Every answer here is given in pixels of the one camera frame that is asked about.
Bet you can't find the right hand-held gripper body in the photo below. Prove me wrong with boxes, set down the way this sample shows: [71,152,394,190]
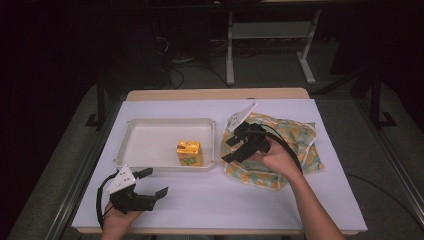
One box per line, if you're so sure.
[227,102,273,158]

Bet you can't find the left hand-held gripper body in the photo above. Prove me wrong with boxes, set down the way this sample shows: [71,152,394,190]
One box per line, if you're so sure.
[104,165,158,215]

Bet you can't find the white plastic tray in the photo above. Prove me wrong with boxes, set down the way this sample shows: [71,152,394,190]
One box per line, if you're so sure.
[113,117,217,172]

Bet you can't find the yellow juice carton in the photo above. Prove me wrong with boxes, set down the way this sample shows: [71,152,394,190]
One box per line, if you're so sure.
[175,139,204,168]

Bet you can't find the orange green patterned cloth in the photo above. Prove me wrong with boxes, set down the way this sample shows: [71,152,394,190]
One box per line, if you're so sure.
[219,112,325,191]

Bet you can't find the person's left hand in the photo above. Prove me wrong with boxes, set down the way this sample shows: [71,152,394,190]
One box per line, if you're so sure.
[102,200,144,232]

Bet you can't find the person's right hand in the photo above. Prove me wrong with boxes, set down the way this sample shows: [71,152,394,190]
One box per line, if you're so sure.
[247,135,303,183]

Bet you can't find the white table cover sheet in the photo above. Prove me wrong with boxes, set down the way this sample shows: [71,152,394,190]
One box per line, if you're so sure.
[71,98,369,234]

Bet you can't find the black metal stand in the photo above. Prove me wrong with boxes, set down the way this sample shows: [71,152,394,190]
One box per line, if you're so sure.
[85,74,108,131]
[369,66,398,130]

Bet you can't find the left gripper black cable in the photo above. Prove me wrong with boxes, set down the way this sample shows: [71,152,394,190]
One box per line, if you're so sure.
[95,171,120,231]

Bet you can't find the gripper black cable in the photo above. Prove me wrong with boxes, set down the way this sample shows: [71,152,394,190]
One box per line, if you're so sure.
[261,123,304,175]
[95,171,120,231]

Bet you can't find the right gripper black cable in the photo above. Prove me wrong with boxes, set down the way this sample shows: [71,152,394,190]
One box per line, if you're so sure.
[261,123,304,175]

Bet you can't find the aluminium frame rail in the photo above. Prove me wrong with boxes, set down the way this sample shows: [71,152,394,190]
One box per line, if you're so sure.
[354,97,424,218]
[44,99,124,240]

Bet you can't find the black floor cables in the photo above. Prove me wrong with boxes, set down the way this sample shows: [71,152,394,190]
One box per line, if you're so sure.
[153,35,231,90]

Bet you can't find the white metal desk frame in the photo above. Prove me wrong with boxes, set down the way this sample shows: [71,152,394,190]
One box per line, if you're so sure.
[225,8,323,86]

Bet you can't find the thin black cable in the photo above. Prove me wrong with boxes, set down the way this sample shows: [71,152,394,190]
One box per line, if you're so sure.
[344,173,423,223]

